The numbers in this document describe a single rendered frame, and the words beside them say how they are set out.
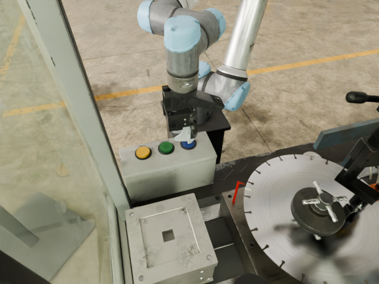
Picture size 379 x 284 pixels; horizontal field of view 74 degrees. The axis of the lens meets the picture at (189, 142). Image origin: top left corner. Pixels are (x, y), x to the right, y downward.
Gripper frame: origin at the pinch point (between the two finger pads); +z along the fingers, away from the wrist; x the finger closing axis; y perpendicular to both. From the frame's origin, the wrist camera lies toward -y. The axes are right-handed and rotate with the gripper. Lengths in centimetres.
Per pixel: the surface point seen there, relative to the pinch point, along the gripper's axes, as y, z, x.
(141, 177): 16.8, 3.7, 6.9
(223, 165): -12.1, 16.6, 1.0
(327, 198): -20.3, -9.0, 32.6
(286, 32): -200, 91, -232
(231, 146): -53, 91, -66
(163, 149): 8.9, 0.6, 0.9
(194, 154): 0.1, 1.6, 4.6
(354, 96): -20.7, -30.5, 25.6
